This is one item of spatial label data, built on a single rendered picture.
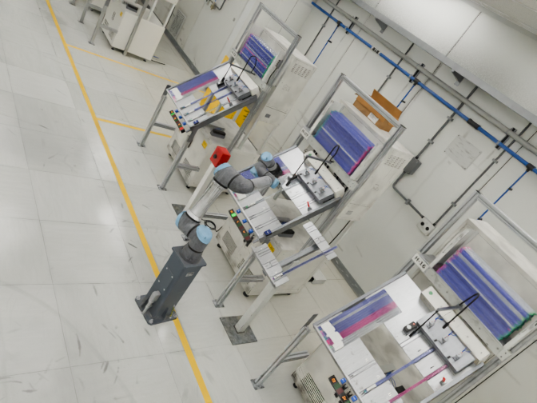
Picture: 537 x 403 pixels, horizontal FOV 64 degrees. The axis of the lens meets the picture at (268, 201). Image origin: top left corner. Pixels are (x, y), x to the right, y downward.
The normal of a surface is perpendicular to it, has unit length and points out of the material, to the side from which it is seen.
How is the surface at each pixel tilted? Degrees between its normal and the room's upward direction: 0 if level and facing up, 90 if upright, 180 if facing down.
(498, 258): 90
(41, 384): 0
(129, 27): 90
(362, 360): 44
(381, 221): 90
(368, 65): 90
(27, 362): 0
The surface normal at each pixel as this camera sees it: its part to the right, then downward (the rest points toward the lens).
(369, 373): -0.13, -0.61
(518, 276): -0.72, -0.11
